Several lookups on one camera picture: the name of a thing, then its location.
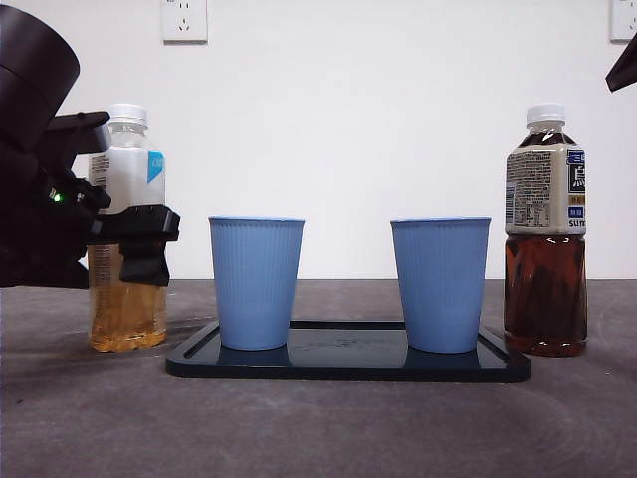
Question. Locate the clear bottle pale yellow tea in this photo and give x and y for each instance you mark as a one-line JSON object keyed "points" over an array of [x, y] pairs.
{"points": [[129, 318]]}

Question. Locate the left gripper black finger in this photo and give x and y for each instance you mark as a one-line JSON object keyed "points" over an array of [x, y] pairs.
{"points": [[142, 226]]}

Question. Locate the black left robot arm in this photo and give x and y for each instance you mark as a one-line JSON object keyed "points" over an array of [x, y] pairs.
{"points": [[25, 149]]}

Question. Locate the left wrist grey camera box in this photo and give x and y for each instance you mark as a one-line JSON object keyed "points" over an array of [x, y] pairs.
{"points": [[94, 134]]}

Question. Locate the blue ribbed plastic cup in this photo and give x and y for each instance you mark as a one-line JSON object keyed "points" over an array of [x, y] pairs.
{"points": [[255, 284], [440, 284]]}

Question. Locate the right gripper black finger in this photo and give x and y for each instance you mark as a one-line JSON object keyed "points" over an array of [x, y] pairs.
{"points": [[626, 67]]}

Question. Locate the dark rectangular serving tray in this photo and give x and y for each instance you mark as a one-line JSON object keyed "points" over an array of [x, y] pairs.
{"points": [[348, 366]]}

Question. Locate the dark oolong tea bottle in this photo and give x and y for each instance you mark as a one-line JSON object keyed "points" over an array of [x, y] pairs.
{"points": [[545, 309]]}

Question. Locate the white wall power socket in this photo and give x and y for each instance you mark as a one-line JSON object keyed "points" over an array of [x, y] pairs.
{"points": [[624, 20], [184, 20]]}

